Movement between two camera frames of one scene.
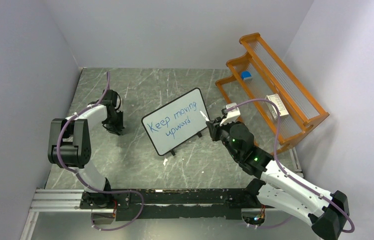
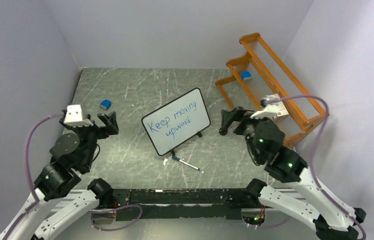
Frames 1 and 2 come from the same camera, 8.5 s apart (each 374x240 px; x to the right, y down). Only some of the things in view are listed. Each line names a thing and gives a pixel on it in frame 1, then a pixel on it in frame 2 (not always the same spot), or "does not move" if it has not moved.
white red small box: [275, 98] does not move
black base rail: [171, 204] does not move
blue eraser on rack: [246, 75] does not move
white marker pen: [205, 117] → [179, 159]
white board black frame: [174, 123] does not move
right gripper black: [214, 127] → [236, 114]
